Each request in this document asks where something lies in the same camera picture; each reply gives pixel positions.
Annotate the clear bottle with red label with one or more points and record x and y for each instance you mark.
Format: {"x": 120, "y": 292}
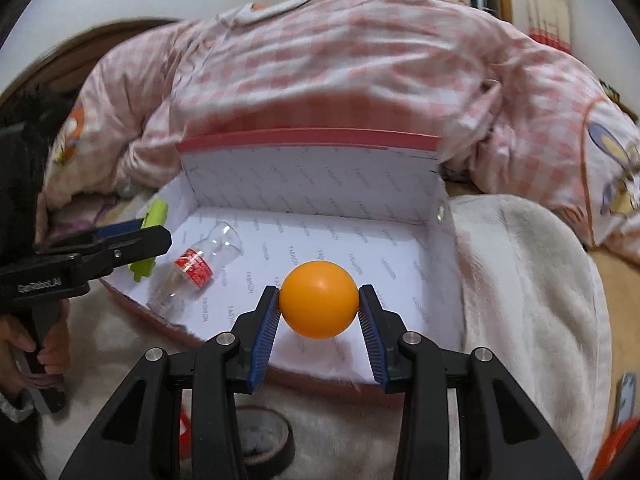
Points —
{"x": 195, "y": 265}

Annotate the orange ball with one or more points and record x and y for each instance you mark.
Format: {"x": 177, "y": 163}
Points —
{"x": 318, "y": 300}

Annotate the small red orange item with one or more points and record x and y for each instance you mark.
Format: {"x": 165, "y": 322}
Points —
{"x": 185, "y": 432}

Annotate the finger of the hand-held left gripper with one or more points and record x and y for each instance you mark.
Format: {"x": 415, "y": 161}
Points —
{"x": 145, "y": 245}
{"x": 120, "y": 230}

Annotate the person's left forearm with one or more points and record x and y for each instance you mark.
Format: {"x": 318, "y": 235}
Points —
{"x": 12, "y": 445}

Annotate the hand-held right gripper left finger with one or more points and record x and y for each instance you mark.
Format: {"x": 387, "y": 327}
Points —
{"x": 265, "y": 340}

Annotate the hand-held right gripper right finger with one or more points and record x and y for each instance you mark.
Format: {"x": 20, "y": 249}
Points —
{"x": 372, "y": 340}

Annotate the orange plastic item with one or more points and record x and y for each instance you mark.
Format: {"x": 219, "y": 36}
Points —
{"x": 617, "y": 455}

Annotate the white fleece blanket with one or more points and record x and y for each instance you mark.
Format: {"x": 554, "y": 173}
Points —
{"x": 525, "y": 310}

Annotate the pink cardboard box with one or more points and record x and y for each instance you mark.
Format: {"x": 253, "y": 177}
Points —
{"x": 350, "y": 195}

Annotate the pink checked quilt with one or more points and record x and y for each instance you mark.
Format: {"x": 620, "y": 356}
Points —
{"x": 350, "y": 60}

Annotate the green utility knife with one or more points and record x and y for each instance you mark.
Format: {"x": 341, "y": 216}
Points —
{"x": 155, "y": 215}

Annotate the person's left hand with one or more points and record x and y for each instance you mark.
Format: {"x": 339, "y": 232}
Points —
{"x": 10, "y": 350}

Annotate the black fuzzy cloth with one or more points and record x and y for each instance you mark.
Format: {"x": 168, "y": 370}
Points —
{"x": 45, "y": 107}

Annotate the small grey metal plate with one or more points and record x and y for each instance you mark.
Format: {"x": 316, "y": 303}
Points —
{"x": 625, "y": 400}

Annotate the narrow printed curtain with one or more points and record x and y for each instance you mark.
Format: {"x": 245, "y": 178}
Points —
{"x": 545, "y": 0}

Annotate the lavender printed cloth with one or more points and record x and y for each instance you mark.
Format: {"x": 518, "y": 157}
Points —
{"x": 85, "y": 215}

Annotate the wooden headboard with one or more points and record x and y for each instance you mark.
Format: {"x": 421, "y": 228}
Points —
{"x": 60, "y": 65}

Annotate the black tape roll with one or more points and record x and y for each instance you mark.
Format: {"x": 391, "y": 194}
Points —
{"x": 265, "y": 440}

